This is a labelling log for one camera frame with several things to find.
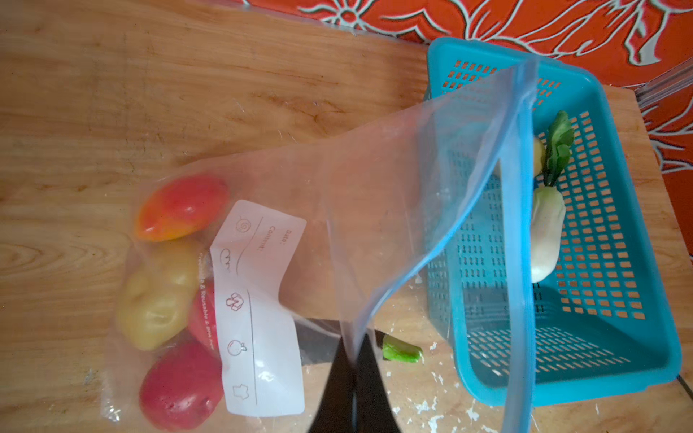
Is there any clear zip top bag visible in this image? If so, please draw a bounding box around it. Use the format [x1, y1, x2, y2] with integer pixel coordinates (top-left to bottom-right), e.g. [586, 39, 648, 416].
[100, 60, 539, 432]

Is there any red tomato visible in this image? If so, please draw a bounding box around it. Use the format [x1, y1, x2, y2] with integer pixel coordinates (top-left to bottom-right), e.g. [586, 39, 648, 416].
[188, 279, 219, 355]

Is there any red yellow mango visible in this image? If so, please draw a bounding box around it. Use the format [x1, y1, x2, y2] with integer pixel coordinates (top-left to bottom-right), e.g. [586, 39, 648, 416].
[135, 174, 230, 242]

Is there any dark red apple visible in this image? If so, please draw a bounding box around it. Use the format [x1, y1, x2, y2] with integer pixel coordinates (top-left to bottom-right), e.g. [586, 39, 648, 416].
[139, 340, 224, 432]

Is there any yellow potato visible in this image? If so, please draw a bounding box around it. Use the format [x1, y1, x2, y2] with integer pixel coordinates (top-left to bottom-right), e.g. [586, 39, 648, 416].
[115, 240, 201, 351]

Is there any dark eggplant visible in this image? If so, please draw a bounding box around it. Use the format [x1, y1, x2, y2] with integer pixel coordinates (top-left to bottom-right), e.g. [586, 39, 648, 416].
[294, 318, 424, 364]

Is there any teal plastic basket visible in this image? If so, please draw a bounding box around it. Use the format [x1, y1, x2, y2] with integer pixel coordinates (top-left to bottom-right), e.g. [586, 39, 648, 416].
[428, 58, 682, 407]

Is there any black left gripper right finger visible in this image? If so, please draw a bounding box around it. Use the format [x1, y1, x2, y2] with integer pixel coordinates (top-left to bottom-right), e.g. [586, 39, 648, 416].
[354, 335, 401, 433]

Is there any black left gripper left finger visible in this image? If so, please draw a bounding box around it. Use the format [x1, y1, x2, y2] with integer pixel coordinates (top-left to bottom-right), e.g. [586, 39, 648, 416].
[308, 338, 355, 433]

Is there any green lettuce leaf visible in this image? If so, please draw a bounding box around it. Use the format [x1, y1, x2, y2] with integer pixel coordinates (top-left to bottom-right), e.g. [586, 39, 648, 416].
[542, 110, 574, 187]

